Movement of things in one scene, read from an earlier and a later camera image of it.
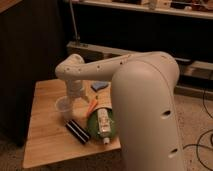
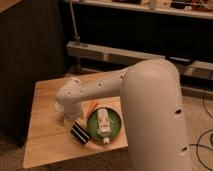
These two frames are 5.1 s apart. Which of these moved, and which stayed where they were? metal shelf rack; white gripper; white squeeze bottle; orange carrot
Moved: white gripper
Stayed: metal shelf rack; white squeeze bottle; orange carrot
